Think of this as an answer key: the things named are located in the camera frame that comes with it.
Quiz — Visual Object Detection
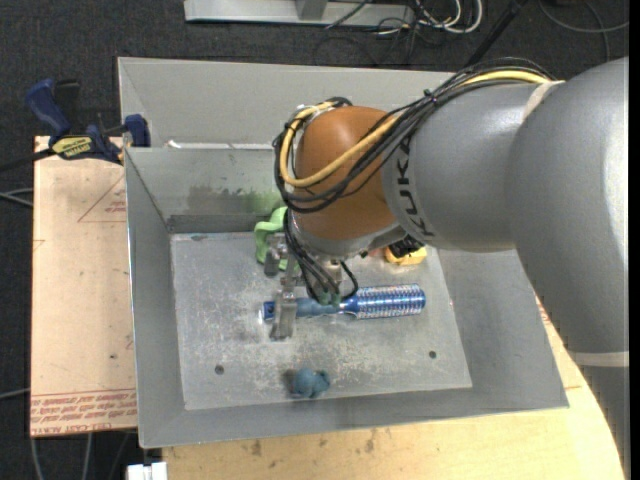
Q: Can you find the grey metal bin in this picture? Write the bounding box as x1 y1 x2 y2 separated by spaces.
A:
117 56 570 449

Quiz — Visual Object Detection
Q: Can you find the blue-grey toy animal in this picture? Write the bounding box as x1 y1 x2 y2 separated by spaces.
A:
283 367 332 400

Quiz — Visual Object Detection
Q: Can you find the light green toy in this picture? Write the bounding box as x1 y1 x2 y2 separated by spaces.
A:
253 206 292 271

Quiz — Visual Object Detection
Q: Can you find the brown cardboard board red print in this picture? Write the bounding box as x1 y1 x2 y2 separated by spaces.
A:
29 135 139 438

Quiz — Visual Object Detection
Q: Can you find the yellow and black object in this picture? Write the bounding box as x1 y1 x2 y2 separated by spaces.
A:
383 244 429 268

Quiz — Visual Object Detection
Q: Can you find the black cylinder on white bracket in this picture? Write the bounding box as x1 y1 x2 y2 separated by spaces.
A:
362 232 421 260

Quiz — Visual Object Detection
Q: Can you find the blue ribbed-handle tool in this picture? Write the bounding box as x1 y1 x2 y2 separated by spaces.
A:
262 282 427 322

